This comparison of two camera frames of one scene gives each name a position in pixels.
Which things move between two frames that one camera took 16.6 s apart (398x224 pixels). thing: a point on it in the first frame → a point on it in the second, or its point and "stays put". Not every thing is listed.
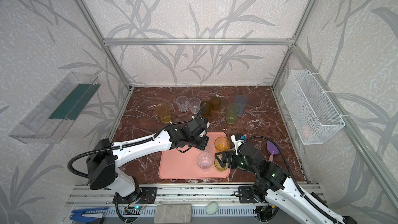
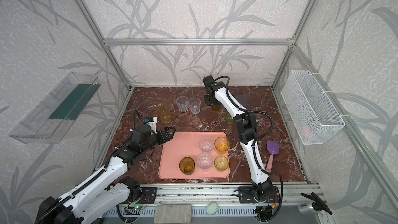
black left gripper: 200,141 → 168,134
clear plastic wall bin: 48,122 stays put
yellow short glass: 222,143 stays put
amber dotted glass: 207,109 → 186,165
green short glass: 218,166 stays put
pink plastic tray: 194,164 stays put
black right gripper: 231,159 → 210,99
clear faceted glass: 182,102 stays put
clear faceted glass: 204,161 stays put
